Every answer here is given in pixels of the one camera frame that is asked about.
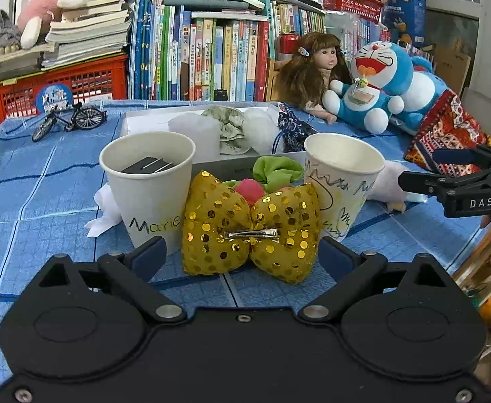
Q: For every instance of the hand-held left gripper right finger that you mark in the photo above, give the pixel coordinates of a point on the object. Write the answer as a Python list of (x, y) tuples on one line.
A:
[(335, 256)]

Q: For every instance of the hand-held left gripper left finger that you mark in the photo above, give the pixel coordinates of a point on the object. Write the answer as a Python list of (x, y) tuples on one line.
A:
[(149, 256)]

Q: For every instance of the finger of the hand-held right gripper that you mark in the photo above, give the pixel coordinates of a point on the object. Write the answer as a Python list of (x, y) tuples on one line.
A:
[(422, 181), (455, 155)]

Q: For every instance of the gold sequin bow hair clip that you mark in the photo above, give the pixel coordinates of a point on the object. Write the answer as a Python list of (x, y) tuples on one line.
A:
[(212, 226)]

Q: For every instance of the bright green scrunchie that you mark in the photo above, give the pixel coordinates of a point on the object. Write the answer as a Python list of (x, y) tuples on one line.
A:
[(277, 172)]

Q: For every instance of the pink scrunchie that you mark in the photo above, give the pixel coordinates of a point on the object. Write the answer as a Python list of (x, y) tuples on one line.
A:
[(249, 191)]

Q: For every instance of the shallow white cardboard box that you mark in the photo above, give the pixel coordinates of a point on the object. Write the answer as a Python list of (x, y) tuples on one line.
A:
[(153, 119)]

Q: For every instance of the pale green floral scrunchie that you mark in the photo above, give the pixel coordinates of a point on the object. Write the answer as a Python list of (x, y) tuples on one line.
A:
[(228, 130)]

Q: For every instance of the white pink plush toy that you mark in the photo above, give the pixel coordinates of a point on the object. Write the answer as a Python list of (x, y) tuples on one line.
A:
[(390, 180)]

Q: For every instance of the red patterned cushion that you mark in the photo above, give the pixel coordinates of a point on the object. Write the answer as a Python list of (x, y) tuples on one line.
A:
[(443, 126)]

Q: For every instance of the white paper cup with lettering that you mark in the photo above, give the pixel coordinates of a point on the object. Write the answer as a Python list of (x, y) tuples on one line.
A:
[(144, 201)]

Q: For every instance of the white tissue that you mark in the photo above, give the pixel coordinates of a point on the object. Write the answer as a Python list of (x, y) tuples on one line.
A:
[(105, 218)]

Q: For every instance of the white paper cup with drawing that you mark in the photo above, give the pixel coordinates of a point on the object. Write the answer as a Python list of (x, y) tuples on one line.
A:
[(342, 184)]

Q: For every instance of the brown cardboard box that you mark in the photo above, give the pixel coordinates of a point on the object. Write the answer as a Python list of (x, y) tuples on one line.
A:
[(453, 67)]

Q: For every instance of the blue white cat plush toy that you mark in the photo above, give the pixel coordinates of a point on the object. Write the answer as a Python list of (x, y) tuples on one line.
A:
[(375, 100)]

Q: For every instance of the blue checked tablecloth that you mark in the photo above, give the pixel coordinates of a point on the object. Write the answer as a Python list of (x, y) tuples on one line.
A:
[(39, 201)]

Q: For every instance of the dark blue patterned cloth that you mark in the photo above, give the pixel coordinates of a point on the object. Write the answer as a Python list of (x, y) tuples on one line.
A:
[(291, 128)]

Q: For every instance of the blue carton box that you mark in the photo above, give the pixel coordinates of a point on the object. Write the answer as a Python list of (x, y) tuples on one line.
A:
[(409, 12)]

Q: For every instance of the doll with brown hair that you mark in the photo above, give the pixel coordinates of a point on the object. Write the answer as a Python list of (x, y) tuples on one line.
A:
[(312, 75)]

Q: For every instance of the black miniature bicycle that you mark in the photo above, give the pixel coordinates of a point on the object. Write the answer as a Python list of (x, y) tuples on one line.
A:
[(86, 117)]

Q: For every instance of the round blue card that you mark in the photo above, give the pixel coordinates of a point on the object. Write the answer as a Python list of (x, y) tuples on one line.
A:
[(54, 98)]

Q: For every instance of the red plastic basket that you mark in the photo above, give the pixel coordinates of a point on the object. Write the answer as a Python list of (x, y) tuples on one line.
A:
[(350, 4)]

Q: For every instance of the red plastic crate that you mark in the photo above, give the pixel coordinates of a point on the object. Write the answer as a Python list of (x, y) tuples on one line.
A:
[(94, 75)]

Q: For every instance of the row of upright books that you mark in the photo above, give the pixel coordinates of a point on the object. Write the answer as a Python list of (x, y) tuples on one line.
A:
[(195, 58)]

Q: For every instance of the stack of flat books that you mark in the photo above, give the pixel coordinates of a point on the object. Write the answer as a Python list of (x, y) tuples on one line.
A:
[(86, 29)]

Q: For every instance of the grey plush with beads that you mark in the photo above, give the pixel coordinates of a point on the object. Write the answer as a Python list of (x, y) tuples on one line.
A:
[(4, 29)]

